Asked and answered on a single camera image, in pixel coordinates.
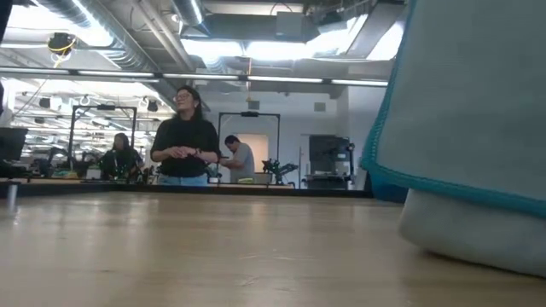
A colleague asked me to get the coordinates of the light blue microfiber towel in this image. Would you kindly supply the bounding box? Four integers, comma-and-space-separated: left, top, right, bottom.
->
359, 0, 546, 279

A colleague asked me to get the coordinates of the person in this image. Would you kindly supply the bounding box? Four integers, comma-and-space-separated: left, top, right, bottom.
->
99, 132, 145, 181
219, 134, 257, 184
149, 84, 223, 187

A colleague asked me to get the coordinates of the black cabinet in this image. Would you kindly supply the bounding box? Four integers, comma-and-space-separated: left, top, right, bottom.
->
307, 134, 357, 191

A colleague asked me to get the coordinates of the long ceiling light strip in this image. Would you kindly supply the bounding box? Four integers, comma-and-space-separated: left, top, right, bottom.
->
161, 72, 390, 88
0, 67, 161, 83

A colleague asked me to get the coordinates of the wooden workbench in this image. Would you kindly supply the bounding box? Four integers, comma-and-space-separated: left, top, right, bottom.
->
0, 175, 100, 187

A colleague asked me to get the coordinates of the yellow black ceiling reel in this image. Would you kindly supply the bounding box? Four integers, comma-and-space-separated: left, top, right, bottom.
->
45, 32, 78, 56

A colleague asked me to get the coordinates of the black computer monitor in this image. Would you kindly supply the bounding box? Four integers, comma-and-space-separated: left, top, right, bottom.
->
0, 126, 29, 163

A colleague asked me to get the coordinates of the black robot rig frame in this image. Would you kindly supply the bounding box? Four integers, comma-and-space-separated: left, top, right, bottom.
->
218, 111, 282, 185
67, 104, 138, 171

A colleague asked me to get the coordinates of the black aluminium table frame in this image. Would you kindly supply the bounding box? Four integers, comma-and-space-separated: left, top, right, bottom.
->
0, 182, 373, 199

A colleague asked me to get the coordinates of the silver ceiling air duct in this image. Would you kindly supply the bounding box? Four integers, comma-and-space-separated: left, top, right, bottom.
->
36, 0, 206, 114

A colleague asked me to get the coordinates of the grey metal post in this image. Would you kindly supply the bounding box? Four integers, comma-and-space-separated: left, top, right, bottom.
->
6, 181, 21, 208

